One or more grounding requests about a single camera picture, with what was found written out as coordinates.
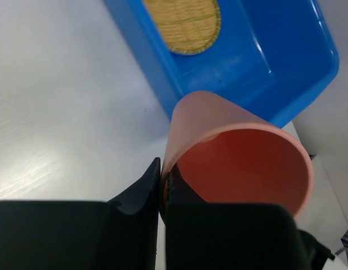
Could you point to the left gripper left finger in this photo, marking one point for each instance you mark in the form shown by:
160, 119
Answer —
117, 234

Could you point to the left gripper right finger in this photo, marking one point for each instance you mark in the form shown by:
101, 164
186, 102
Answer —
201, 235

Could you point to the pink plastic cup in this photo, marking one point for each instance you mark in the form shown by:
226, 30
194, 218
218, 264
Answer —
226, 154

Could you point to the green-rimmed bamboo tray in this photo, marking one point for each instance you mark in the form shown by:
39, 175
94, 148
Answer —
187, 27

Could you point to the blue plastic bin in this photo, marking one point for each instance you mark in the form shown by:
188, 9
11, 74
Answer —
273, 58

